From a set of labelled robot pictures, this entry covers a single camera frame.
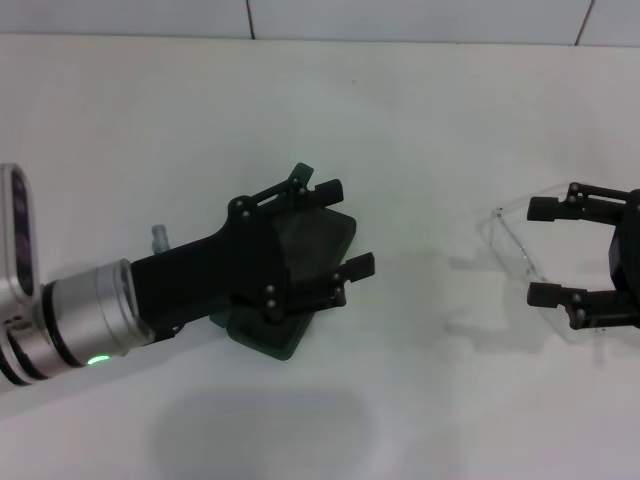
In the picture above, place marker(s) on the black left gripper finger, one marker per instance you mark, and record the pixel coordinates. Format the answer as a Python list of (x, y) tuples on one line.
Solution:
[(360, 266)]

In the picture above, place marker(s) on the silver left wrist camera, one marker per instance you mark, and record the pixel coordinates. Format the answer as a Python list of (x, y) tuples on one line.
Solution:
[(20, 235)]

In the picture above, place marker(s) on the clear white glasses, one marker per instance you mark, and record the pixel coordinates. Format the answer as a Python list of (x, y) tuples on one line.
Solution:
[(510, 245)]

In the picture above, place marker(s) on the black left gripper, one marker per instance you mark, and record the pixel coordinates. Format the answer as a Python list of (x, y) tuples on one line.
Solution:
[(200, 280)]

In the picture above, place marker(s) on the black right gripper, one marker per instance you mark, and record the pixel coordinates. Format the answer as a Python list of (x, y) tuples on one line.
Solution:
[(627, 260)]

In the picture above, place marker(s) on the dark green glasses case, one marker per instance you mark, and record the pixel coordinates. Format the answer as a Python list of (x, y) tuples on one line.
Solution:
[(320, 240)]

